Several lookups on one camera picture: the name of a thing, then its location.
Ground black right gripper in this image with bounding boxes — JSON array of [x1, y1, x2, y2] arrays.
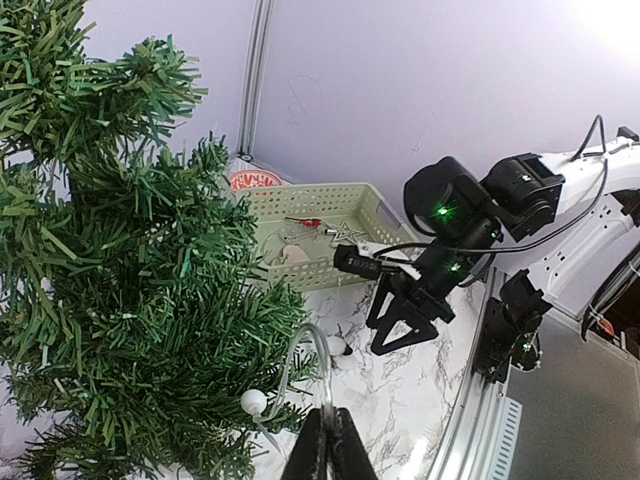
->
[[366, 239, 495, 355]]

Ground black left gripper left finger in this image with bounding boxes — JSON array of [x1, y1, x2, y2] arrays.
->
[[282, 409, 327, 480]]

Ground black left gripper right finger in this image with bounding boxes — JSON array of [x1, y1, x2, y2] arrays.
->
[[327, 408, 378, 480]]

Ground white ball string lights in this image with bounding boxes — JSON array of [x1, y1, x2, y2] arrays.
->
[[240, 322, 339, 456]]

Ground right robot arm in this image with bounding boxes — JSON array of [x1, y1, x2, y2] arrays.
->
[[367, 127, 639, 356]]

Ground small green christmas tree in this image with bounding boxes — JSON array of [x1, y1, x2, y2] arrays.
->
[[1, 1, 304, 479]]

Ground silver star ornament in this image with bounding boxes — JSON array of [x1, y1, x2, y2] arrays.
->
[[324, 220, 366, 248]]

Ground red reindeer ornament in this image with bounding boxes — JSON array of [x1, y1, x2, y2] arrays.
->
[[285, 217, 323, 229]]

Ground green perforated plastic basket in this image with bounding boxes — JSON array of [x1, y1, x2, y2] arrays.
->
[[236, 183, 416, 291]]

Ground red white round ornament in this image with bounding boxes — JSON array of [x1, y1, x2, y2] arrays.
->
[[230, 169, 282, 192]]

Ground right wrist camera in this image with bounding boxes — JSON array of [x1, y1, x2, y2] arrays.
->
[[333, 243, 421, 281]]

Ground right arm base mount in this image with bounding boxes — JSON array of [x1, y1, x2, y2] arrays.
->
[[473, 269, 552, 383]]

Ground front aluminium rail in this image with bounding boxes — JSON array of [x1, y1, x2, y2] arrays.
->
[[424, 269, 640, 480]]

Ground right aluminium frame post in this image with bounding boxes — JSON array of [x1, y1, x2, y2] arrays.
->
[[237, 0, 275, 157]]

